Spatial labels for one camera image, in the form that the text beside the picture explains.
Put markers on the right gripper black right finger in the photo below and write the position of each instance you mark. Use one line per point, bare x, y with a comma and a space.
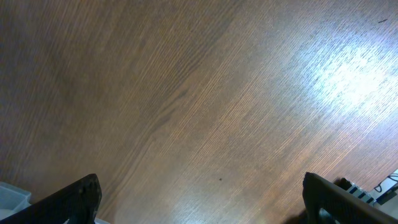
326, 202

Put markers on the clear plastic storage container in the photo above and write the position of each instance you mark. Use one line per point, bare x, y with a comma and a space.
14, 199

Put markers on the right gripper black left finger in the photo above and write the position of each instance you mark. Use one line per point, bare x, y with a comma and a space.
76, 203

